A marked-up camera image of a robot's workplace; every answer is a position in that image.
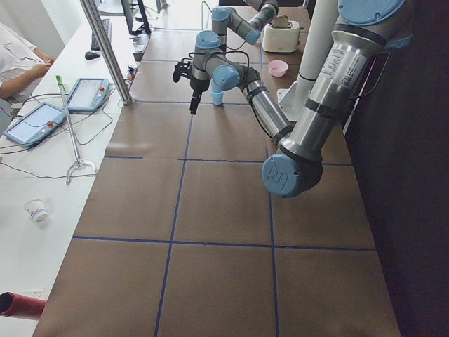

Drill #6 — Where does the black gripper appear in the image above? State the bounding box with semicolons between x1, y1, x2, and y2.
189;75;210;115

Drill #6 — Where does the light blue cup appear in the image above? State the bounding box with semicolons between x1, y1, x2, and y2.
210;89;224;105
210;79;224;105

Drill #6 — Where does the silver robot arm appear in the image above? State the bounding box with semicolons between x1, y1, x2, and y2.
211;0;279;52
173;1;414;198

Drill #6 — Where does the pink bowl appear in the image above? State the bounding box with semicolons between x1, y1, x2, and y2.
268;60;289;77

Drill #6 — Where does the computer monitor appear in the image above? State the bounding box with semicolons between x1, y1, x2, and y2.
121;0;152;36

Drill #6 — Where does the cream toaster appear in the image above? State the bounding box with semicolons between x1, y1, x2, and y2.
262;21;300;53

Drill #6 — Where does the far teach pendant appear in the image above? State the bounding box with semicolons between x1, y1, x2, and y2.
67;78;110;114

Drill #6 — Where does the teach pendant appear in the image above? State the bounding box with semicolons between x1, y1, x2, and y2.
3;103;66;147
67;78;110;114

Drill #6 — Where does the toast slice in toaster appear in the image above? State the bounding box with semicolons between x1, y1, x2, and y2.
272;15;290;29

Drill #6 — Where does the black computer mouse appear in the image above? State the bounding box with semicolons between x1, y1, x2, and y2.
84;51;100;60

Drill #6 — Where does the black keyboard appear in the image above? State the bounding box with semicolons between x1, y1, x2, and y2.
89;18;113;51

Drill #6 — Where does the near teach pendant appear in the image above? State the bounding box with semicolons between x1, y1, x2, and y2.
3;103;66;147

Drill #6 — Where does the person in white shirt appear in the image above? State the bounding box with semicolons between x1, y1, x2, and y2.
1;23;55;103

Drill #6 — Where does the paper cup on desk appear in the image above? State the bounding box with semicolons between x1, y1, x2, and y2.
24;199;49;223

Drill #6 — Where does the red cylinder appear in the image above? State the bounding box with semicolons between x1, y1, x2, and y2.
1;292;46;320

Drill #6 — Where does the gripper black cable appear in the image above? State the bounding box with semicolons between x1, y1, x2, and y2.
187;50;278;141
200;0;246;52

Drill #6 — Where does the aluminium frame post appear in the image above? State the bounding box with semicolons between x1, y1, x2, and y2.
80;0;132;105

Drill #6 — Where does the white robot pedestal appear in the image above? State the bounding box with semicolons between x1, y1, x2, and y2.
276;0;338;121

